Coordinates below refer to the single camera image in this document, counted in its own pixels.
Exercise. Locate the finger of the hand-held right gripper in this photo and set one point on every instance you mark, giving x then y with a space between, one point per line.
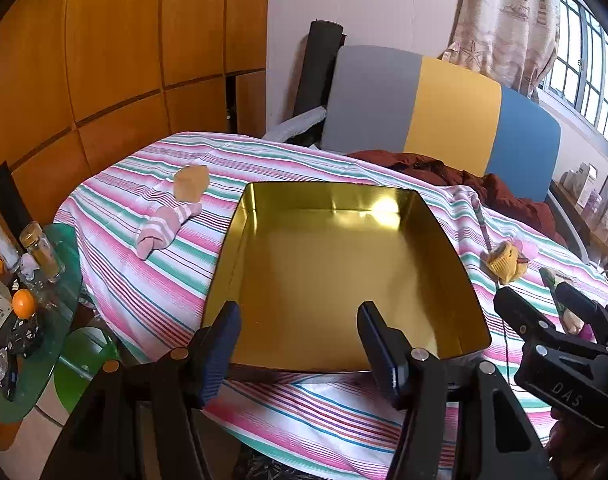
581 310
519 312

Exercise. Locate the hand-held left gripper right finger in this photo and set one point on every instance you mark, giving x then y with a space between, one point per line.
379 355

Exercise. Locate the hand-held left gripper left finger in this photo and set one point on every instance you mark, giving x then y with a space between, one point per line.
219 355

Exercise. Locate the yellow knitted item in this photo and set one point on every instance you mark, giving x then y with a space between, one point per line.
504 262

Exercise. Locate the gold tin box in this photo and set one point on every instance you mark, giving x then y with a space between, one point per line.
334 270

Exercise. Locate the purple box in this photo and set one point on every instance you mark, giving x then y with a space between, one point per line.
595 202

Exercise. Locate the rust brown quilt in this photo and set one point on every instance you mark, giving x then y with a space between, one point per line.
514 200

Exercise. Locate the dark patterned floor mat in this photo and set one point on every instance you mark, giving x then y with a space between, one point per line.
264 467

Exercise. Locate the white carton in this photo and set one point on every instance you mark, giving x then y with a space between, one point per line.
586 177

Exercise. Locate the green plastic stool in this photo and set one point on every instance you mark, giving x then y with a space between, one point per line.
84 365

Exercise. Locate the pink striped sock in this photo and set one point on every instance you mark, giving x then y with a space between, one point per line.
159 227

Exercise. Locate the small tan packet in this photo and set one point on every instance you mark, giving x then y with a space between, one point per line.
190 185

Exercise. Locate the green glass table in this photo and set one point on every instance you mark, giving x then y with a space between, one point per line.
29 385

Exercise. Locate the black small gadget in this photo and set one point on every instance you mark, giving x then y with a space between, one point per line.
24 337

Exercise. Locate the glass jar yellow contents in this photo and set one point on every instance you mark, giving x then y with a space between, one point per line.
41 255

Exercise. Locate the grey yellow blue chair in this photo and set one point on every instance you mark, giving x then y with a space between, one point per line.
454 110

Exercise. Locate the barred glass window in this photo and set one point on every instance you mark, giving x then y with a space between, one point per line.
589 70

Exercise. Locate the tall glass bottle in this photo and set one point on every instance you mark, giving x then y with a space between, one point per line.
1 242

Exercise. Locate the black flat panel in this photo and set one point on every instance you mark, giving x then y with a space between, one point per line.
6 195

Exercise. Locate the patterned curtain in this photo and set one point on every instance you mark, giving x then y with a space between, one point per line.
504 15

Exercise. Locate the wooden wardrobe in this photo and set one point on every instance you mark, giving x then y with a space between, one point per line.
119 50

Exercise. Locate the grey bed rail white wrapped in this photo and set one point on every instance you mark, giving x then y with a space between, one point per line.
294 127

